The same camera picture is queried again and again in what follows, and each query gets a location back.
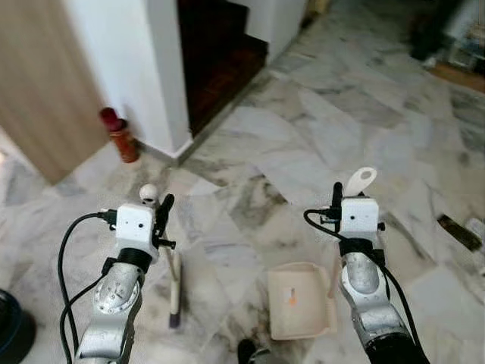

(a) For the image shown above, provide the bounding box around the beige broom with dark bristles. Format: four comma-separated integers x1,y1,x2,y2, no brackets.
140,184,184,328

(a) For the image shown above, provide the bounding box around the beige long-handled dustpan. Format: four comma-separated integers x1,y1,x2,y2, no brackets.
267,167,378,340

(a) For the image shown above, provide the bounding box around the red-capped orange spray can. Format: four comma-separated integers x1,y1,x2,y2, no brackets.
99,106,141,164

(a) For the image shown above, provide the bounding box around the dark brown comb-like strip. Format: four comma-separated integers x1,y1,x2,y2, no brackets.
438,215,483,252

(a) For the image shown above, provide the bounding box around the dark wooden staircase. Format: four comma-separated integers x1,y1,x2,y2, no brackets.
178,0,268,137

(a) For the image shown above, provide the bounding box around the black and grey robot foot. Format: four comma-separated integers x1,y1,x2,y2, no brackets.
236,338,271,364

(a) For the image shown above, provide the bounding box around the brown wooden board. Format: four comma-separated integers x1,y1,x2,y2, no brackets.
426,61,485,94

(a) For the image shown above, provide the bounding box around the light wooden door panel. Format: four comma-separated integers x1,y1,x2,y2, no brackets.
0,0,107,184

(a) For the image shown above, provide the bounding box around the black round bin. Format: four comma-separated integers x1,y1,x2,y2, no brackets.
0,288,36,363

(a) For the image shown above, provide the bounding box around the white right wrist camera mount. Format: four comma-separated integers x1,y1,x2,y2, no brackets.
339,197,380,239

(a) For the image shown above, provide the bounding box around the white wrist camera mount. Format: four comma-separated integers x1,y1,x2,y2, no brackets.
115,203,158,255
339,197,380,239

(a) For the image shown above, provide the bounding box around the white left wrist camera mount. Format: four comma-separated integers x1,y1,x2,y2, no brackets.
115,203,158,255

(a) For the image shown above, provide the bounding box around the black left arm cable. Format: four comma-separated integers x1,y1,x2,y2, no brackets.
58,209,119,363

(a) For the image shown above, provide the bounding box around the wire storage crate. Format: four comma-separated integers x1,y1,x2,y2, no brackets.
447,19,485,73

